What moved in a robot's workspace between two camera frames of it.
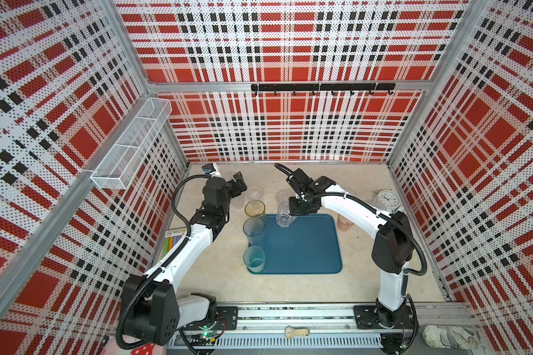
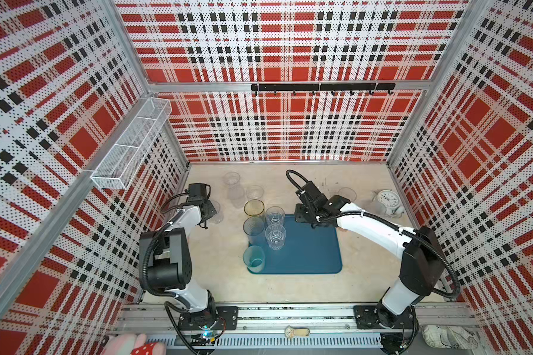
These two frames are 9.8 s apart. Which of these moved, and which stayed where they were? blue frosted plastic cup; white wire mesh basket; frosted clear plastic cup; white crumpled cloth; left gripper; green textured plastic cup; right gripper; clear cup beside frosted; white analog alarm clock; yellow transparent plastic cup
Moved: right gripper; left gripper
Stayed: green textured plastic cup; white analog alarm clock; white wire mesh basket; blue frosted plastic cup; clear cup beside frosted; frosted clear plastic cup; yellow transparent plastic cup; white crumpled cloth
